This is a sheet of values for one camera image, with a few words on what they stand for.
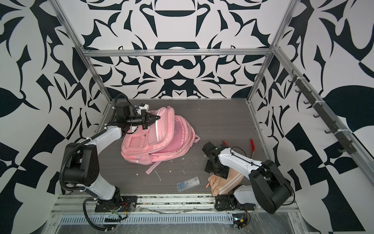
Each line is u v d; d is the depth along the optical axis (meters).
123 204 0.72
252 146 0.93
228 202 0.71
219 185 0.78
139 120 0.76
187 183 0.80
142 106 0.83
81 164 0.46
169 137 0.77
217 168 0.71
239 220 0.71
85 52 0.91
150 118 0.78
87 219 0.69
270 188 0.42
